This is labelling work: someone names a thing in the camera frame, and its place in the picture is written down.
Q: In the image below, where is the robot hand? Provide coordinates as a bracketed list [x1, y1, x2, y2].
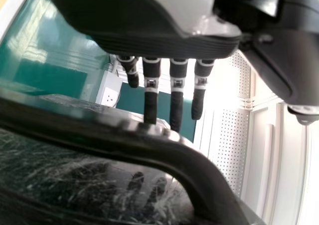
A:
[44, 0, 319, 133]

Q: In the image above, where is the white socket strip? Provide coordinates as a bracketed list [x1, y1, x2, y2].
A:
[95, 71, 124, 109]

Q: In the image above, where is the white perforated cable duct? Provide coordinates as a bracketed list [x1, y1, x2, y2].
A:
[211, 51, 253, 198]

